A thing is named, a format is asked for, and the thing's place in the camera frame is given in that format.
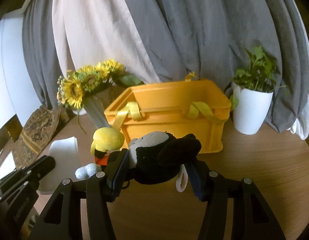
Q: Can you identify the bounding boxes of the white plant pot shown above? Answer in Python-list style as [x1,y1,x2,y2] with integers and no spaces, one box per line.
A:
[232,83,273,135]

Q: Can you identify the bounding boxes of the yellow ribbon handle right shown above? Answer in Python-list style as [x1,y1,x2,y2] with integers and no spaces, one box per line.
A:
[186,101,228,125]

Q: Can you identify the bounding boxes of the grey curtain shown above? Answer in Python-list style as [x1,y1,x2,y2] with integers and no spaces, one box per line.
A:
[22,0,309,139]

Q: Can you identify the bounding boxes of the yellow ribbon handle left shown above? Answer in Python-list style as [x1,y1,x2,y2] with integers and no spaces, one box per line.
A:
[112,101,142,130]

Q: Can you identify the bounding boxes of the orange plastic crate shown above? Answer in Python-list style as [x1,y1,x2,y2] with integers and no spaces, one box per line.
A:
[105,80,231,153]

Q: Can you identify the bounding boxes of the grey ribbed vase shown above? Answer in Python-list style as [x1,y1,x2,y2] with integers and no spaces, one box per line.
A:
[83,88,113,128]

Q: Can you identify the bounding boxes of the yellow ribbon back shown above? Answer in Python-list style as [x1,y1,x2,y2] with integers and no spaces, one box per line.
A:
[184,72,197,82]

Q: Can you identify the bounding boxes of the green leafy plant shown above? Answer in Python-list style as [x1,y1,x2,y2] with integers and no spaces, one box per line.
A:
[228,45,287,112]

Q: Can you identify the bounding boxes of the yellow ribbon handle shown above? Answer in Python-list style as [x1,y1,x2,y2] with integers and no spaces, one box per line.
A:
[186,101,228,125]
[112,101,142,130]

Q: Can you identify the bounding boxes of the black penguin plush keychain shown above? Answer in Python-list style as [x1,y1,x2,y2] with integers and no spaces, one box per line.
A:
[75,127,203,193]

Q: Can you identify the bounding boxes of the sunflower bouquet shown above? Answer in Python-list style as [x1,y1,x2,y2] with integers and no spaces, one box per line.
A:
[56,58,145,134]

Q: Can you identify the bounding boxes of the white sheer curtain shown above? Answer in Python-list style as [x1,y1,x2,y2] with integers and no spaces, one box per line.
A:
[52,0,160,83]

